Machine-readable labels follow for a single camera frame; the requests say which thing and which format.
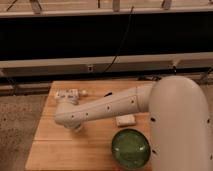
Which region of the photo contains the white sponge block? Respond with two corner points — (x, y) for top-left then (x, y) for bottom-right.
(116, 115), (136, 127)

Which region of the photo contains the white metal rail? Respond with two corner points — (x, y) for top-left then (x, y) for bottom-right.
(0, 52), (213, 77)

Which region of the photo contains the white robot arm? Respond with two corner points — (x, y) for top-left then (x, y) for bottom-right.
(54, 76), (213, 171)

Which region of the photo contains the wooden cutting board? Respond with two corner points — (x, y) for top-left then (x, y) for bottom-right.
(25, 81), (147, 171)

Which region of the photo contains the black hanging cable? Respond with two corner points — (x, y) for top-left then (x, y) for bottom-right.
(101, 4), (135, 75)

